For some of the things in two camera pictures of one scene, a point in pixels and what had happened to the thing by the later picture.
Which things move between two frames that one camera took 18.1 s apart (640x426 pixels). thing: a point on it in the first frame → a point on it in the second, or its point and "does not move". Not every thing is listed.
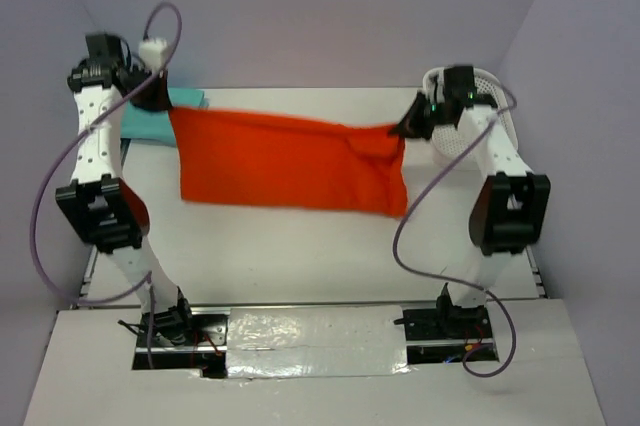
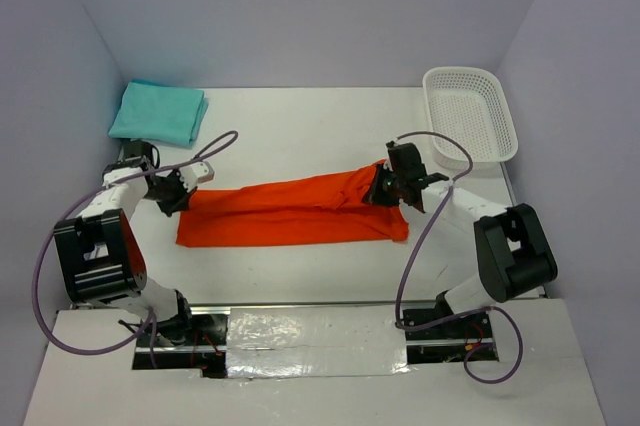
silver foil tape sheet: (270, 342) does not move
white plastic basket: (457, 149) does not move
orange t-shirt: (291, 161) → (326, 206)
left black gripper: (158, 101) → (182, 200)
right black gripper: (412, 125) → (378, 196)
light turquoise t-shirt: (156, 126) does not move
